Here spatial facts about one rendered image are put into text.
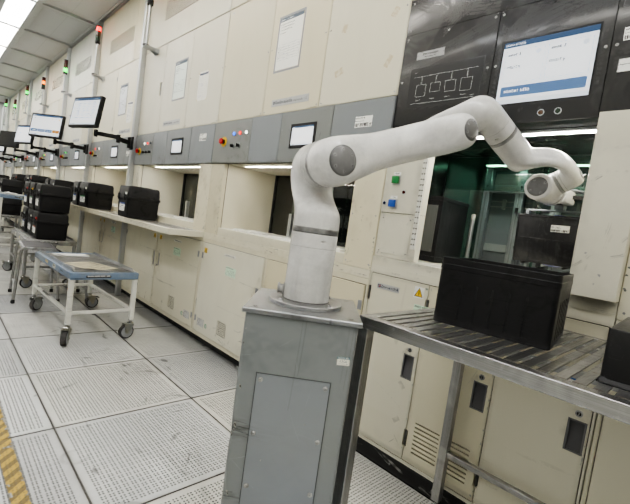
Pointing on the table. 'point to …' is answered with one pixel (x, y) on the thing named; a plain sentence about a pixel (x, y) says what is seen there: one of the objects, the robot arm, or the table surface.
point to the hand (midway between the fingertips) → (563, 200)
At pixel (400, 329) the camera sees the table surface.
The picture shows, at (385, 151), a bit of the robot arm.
